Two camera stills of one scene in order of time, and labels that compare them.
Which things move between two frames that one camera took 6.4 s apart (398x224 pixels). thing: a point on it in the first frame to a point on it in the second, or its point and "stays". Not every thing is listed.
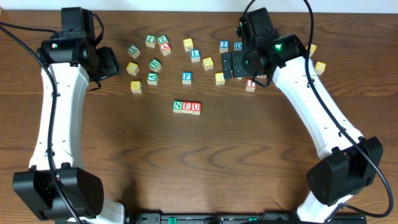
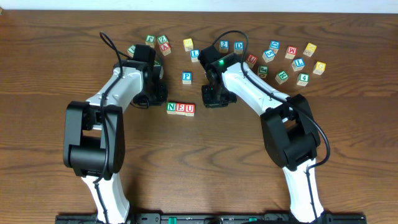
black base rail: (240, 218) stays
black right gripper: (232, 64) to (216, 99)
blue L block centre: (195, 55) stays
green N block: (177, 106) to (171, 107)
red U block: (196, 107) to (189, 109)
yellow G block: (319, 67) stays
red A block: (165, 48) stays
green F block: (150, 40) stays
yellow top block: (188, 44) stays
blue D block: (238, 45) stays
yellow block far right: (313, 48) stays
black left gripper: (109, 62) to (153, 98)
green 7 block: (134, 51) stays
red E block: (186, 107) to (180, 109)
